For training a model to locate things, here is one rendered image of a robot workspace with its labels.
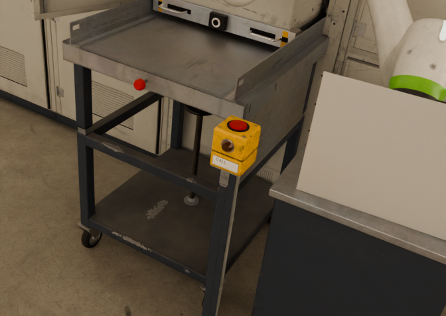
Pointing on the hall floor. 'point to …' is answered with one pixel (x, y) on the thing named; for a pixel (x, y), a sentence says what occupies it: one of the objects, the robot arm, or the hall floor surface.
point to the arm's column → (341, 271)
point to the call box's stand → (220, 241)
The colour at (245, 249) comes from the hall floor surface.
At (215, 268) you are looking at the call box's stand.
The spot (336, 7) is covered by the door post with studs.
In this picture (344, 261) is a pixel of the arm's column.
